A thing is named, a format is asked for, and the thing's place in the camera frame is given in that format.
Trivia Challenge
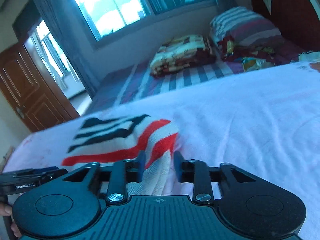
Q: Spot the red heart-shaped headboard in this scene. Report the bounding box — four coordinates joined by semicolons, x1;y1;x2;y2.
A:
251;0;319;51

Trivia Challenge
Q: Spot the blue-grey left curtain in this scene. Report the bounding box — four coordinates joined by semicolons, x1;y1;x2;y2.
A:
34;0;98;97

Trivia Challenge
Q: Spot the person's left hand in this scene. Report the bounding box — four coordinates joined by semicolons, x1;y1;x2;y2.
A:
0;202;23;238

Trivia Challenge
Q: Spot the metal door handle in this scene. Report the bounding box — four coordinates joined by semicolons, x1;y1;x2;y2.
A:
16;105;25;119

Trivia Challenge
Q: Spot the striped purple bed sheet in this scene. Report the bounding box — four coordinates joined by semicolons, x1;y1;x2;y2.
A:
85;38;308;116

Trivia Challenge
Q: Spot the pink floral bed quilt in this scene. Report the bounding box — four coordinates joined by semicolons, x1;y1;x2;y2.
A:
2;60;320;240

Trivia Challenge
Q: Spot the striped cat sweater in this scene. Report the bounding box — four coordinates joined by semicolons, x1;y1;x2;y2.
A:
62;114;178;195

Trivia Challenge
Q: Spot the folded cartoon blanket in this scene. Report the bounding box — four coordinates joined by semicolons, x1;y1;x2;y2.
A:
149;35;216;77

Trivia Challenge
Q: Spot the red patterned cloth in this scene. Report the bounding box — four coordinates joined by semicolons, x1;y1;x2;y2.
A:
217;36;276;72

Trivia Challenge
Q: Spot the brown wooden door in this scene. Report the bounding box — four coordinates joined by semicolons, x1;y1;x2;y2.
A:
1;43;79;132

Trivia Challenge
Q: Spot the striped pillow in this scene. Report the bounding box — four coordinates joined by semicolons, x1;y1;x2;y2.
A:
210;7;285;47

